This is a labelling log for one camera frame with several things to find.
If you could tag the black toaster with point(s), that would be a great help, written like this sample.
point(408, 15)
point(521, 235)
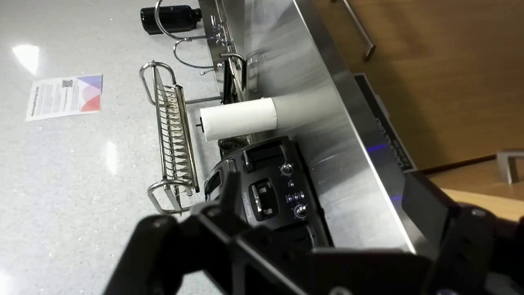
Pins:
point(270, 184)

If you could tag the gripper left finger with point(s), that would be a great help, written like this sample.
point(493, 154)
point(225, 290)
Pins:
point(229, 258)

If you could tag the wooden cabinet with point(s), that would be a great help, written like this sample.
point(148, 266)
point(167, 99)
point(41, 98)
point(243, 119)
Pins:
point(442, 82)

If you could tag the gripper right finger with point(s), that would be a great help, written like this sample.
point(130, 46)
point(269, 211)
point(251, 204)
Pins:
point(462, 241)

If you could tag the tall chrome tap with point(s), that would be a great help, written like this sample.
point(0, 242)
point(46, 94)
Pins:
point(161, 29)

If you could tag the wooden cabinet door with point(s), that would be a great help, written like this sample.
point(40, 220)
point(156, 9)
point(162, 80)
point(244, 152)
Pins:
point(442, 82)
point(479, 184)

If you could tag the small chrome tap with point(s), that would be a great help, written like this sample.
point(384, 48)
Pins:
point(180, 60)

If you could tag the black bottle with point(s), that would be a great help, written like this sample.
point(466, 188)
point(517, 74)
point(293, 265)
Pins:
point(168, 19)

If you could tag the printed paper leaflet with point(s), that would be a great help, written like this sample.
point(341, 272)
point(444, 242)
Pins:
point(61, 97)

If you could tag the white paper towel roll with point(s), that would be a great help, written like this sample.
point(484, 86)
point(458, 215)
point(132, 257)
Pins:
point(239, 118)

